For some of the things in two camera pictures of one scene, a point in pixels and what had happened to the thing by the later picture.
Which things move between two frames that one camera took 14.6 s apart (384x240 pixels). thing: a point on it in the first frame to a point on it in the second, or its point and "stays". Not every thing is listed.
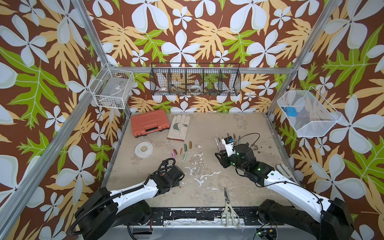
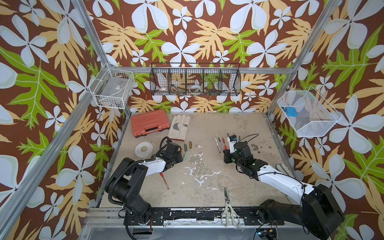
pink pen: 220,144 stays
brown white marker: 217,143 stays
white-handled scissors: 229,211 stays
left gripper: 177,183 to 180,158
